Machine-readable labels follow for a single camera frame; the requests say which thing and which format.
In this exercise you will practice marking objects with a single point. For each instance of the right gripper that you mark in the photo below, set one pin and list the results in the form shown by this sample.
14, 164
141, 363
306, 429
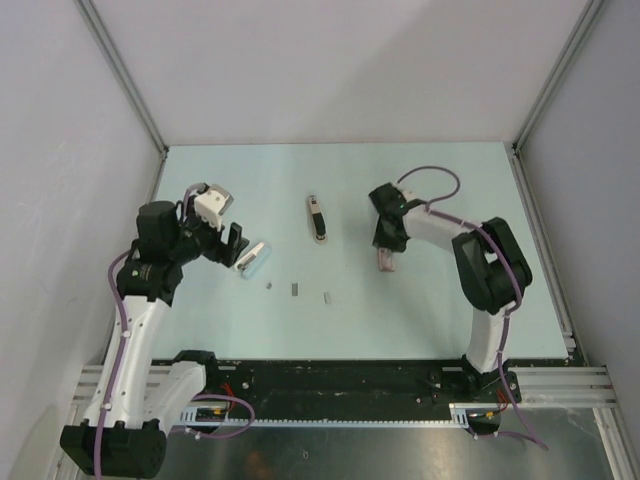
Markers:
380, 241

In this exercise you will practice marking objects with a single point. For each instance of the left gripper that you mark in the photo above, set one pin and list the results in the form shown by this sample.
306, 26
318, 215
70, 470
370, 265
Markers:
220, 251

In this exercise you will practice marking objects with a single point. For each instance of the light blue white stapler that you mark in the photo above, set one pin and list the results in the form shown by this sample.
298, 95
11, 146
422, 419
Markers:
249, 264

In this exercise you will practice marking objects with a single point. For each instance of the beige black stapler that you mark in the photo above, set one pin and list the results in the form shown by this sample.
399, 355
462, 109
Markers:
316, 220

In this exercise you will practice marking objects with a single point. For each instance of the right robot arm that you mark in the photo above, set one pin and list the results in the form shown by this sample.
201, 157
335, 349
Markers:
493, 275

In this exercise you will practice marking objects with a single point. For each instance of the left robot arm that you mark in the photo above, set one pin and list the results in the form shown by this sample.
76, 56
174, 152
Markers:
124, 430

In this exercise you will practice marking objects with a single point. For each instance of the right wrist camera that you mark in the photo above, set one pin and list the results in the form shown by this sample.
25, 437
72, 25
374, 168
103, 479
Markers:
406, 193

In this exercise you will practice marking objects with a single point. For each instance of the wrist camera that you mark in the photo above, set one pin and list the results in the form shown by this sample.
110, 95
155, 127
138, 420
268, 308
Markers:
406, 193
211, 203

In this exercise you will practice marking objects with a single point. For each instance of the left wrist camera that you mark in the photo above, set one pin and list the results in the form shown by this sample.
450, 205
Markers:
211, 203

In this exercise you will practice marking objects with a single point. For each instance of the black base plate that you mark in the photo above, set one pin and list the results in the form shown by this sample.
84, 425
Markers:
373, 391

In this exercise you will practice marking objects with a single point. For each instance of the right aluminium frame post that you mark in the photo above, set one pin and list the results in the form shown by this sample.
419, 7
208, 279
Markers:
575, 42

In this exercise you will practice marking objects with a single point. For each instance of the aluminium frame post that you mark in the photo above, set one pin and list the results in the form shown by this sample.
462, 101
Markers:
575, 42
114, 60

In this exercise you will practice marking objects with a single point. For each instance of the slotted cable duct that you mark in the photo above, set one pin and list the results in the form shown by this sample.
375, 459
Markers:
456, 415

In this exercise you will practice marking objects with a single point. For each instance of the left aluminium rail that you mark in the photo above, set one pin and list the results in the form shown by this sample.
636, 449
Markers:
90, 376

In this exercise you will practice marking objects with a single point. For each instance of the aluminium rail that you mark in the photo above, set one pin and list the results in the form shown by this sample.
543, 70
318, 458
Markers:
565, 387
90, 376

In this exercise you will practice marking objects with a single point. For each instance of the right aluminium rail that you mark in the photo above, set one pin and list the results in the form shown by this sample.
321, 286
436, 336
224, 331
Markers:
565, 387

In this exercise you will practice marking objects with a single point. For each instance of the left aluminium frame post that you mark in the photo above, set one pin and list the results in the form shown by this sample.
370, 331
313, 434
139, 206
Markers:
114, 60

